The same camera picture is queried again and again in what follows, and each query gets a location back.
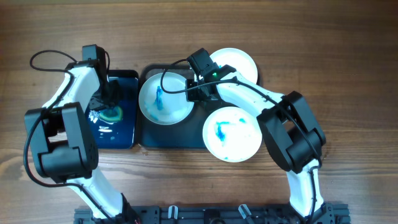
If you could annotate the green yellow sponge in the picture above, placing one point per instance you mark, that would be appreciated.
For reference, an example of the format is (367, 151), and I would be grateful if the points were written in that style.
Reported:
(111, 115)

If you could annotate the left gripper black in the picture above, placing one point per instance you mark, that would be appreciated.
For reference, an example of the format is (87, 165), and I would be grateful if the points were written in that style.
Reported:
(95, 103)

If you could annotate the dark grey serving tray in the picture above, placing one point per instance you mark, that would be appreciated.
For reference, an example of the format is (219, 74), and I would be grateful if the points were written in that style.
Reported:
(186, 134)

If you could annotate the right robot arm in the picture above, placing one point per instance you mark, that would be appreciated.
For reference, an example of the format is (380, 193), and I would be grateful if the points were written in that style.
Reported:
(291, 133)

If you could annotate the white plate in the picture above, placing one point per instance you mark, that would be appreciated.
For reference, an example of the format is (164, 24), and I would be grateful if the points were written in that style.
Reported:
(238, 59)
(161, 107)
(232, 134)

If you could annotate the dark blue water tray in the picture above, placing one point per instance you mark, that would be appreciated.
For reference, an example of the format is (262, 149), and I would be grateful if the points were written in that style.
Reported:
(118, 135)

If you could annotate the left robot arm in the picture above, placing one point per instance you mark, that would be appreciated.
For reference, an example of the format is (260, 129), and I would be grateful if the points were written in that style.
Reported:
(60, 149)

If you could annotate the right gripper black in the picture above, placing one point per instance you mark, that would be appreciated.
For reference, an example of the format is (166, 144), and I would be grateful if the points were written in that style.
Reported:
(191, 96)

